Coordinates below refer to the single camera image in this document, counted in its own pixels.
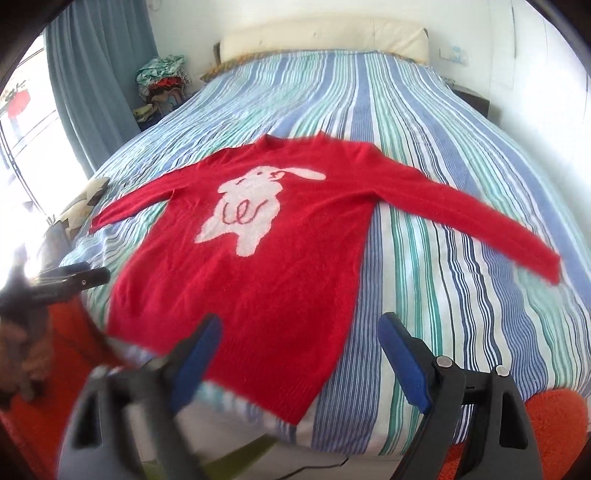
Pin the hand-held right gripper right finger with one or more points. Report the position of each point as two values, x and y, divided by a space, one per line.
406 364

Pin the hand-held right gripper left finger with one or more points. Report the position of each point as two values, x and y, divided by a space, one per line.
198 364

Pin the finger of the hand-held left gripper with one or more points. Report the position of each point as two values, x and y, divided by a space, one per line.
83 279

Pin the red sweater with white rabbit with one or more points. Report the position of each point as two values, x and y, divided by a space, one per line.
277 300

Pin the pile of mixed clothes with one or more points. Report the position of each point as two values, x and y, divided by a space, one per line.
161 87

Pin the person's left hand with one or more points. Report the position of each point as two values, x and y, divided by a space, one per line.
32 364

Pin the geometric patterned pillow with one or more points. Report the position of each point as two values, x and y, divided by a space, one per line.
83 203

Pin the window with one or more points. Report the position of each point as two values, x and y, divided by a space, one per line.
32 152

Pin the orange fleece clothing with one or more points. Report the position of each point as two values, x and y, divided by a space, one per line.
554 415

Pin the red hanging decoration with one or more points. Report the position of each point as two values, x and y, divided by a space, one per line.
18 104

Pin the blue curtain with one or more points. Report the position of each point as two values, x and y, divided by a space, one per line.
92 83

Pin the striped bedspread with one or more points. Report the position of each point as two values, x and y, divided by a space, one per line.
438 161

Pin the yellow floral pillow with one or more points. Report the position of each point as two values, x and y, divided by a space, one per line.
221 69

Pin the dark nightstand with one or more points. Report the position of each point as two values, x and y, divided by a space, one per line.
473 101

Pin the white wall switch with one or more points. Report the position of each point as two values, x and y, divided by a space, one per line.
452 53

